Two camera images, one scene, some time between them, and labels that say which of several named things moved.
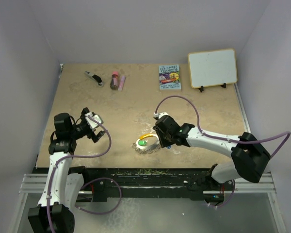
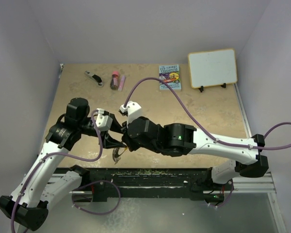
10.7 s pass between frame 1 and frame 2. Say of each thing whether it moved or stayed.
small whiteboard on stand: stayed
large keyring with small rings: moved
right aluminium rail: stayed
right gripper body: moved
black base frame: stayed
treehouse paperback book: stayed
